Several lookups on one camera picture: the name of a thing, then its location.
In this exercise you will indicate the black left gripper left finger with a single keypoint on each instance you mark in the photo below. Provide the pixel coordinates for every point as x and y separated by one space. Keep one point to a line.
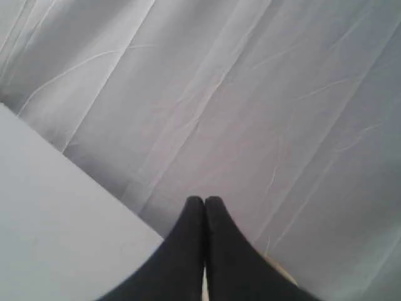
175 270

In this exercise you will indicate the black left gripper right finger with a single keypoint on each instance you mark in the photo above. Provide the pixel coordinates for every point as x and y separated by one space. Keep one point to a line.
234 269

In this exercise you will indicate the white backdrop curtain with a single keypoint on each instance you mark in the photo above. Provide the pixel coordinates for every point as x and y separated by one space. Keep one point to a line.
287 110

